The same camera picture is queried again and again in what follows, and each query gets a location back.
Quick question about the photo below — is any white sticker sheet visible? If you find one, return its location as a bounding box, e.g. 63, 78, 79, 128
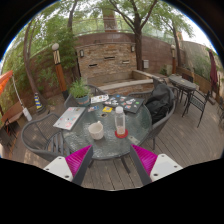
90, 93, 110, 104

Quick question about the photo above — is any wooden bench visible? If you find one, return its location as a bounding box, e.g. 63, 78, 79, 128
0, 100, 24, 124

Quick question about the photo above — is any yellow blue striped cone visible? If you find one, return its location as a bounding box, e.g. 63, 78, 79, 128
33, 92, 45, 114

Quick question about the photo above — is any dark wicker chair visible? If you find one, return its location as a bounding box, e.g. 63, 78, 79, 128
0, 118, 19, 151

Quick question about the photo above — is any potted green plant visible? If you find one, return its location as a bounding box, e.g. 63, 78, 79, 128
68, 77, 92, 107

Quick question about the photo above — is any grey chair holding jacket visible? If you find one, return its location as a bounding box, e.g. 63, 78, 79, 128
136, 83, 177, 151

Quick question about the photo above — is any wooden lamp post with globe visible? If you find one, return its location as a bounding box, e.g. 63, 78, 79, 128
51, 42, 70, 100

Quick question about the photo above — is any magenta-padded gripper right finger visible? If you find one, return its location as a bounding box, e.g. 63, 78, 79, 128
129, 143, 184, 186

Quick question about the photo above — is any grey chair behind plant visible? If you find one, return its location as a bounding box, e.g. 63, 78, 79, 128
63, 83, 108, 108

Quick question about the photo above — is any small colourful sticker card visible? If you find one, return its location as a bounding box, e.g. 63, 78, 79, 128
87, 105, 100, 113

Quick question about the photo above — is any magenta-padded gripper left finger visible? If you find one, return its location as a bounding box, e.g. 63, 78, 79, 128
43, 144, 94, 187

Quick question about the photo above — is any black metal chair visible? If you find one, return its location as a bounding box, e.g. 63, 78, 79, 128
181, 89, 212, 128

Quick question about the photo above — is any dark laptop with stickers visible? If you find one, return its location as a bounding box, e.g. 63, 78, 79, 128
111, 94, 145, 115

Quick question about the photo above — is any leaning tree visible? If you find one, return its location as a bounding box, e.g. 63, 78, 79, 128
22, 0, 79, 101

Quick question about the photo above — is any white mug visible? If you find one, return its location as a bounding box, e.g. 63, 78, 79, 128
88, 120, 105, 141

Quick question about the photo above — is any silver laptop with stickers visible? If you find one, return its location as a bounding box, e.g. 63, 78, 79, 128
52, 106, 87, 131

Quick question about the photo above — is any small round dark table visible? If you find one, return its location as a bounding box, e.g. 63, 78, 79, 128
168, 73, 198, 118

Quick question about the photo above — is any empty grey mesh chair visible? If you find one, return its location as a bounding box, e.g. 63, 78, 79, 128
20, 112, 73, 163

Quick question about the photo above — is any orange canopy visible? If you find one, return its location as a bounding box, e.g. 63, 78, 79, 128
0, 69, 14, 98

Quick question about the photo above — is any closed maroon umbrella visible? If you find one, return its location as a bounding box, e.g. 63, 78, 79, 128
208, 49, 219, 89

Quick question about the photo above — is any flat round red coaster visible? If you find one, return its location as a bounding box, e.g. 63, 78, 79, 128
114, 128, 129, 139

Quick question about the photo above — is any black jacket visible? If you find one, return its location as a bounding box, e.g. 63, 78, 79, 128
145, 83, 173, 124

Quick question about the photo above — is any clear bottle with white cap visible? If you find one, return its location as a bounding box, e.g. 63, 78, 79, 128
114, 105, 127, 136

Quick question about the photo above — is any forked tree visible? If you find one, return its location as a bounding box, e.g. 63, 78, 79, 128
109, 0, 161, 72

